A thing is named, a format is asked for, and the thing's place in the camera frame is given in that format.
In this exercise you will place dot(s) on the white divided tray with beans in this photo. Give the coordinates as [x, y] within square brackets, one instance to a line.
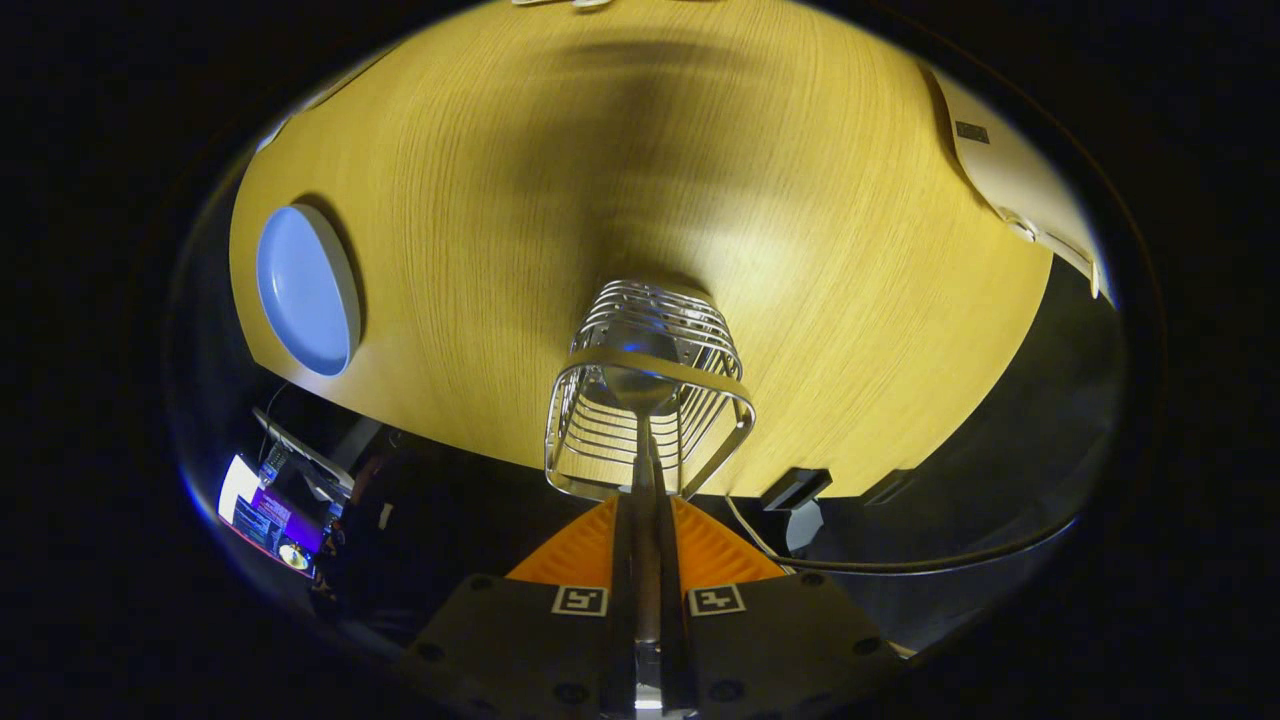
[575, 3]

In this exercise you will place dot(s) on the white toaster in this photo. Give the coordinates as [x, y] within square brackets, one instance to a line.
[1020, 180]

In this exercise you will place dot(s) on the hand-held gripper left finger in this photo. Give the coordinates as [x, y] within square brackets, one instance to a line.
[520, 640]

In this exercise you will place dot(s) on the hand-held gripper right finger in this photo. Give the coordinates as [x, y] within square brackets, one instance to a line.
[780, 640]

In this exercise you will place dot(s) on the blue round plate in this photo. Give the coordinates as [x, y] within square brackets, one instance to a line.
[305, 290]

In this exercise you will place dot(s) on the computer monitor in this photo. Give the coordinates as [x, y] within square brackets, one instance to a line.
[270, 515]

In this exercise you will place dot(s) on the black box under table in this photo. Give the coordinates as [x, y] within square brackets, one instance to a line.
[795, 488]

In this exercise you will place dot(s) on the metal spoon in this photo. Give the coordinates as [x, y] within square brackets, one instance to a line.
[640, 375]

